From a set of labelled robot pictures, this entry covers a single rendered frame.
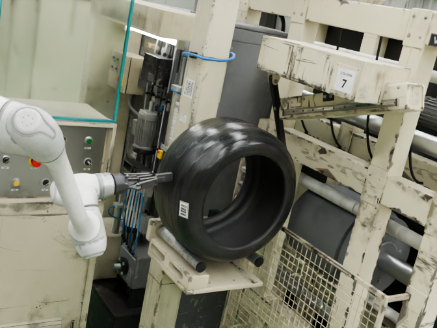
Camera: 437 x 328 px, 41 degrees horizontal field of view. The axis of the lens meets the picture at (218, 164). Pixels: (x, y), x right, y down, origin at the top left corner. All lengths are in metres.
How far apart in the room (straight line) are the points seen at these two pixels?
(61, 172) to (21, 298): 1.24
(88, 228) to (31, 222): 0.83
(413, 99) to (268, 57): 0.65
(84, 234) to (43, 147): 0.51
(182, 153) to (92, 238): 0.50
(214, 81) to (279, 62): 0.28
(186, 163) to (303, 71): 0.58
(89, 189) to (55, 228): 0.77
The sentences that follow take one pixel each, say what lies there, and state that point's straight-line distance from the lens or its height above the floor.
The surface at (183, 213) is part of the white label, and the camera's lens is 2.16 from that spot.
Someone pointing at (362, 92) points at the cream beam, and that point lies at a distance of 2.14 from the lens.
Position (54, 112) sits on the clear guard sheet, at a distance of 2.61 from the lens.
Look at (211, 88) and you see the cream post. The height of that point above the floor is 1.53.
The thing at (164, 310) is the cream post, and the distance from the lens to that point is 2.82.
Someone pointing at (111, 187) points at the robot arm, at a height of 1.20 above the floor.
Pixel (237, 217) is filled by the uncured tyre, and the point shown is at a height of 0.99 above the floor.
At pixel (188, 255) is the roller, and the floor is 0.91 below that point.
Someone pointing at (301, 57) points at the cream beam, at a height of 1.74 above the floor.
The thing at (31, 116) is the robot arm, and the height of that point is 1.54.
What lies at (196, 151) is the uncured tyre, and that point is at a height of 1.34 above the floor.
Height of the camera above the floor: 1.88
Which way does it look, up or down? 15 degrees down
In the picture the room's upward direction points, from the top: 12 degrees clockwise
